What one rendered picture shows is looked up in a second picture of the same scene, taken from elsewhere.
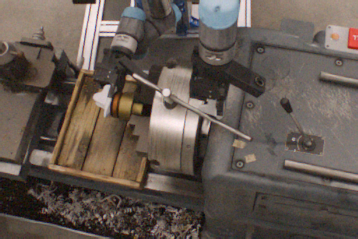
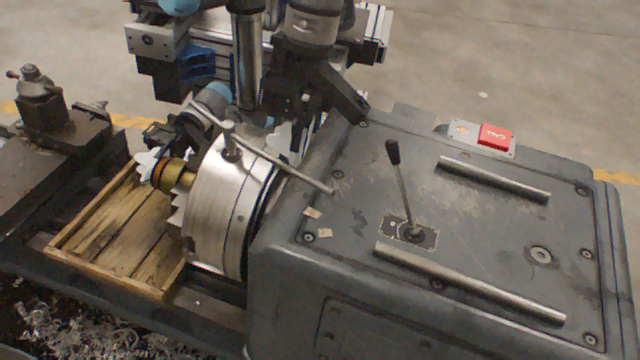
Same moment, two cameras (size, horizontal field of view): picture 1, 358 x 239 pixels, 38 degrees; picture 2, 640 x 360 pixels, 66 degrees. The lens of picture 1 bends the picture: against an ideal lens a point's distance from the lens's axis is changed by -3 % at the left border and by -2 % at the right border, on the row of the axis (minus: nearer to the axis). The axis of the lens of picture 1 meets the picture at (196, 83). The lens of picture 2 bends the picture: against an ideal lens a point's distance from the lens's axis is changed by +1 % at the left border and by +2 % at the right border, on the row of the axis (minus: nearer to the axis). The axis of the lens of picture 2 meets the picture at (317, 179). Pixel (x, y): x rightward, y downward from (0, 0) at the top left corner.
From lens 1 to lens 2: 0.61 m
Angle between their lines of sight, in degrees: 18
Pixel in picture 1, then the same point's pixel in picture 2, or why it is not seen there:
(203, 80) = (282, 81)
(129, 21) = (209, 92)
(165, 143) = (209, 209)
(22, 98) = (44, 159)
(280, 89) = (382, 166)
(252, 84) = (350, 99)
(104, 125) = (143, 218)
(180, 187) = (218, 312)
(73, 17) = not seen: hidden behind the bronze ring
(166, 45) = not seen: hidden behind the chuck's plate
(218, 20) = not seen: outside the picture
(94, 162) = (112, 257)
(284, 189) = (369, 286)
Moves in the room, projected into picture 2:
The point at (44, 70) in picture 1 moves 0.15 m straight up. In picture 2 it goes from (86, 129) to (71, 78)
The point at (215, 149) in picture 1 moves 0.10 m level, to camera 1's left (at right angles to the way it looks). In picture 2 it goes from (277, 215) to (216, 208)
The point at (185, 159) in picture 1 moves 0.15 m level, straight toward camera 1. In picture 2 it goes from (232, 240) to (225, 315)
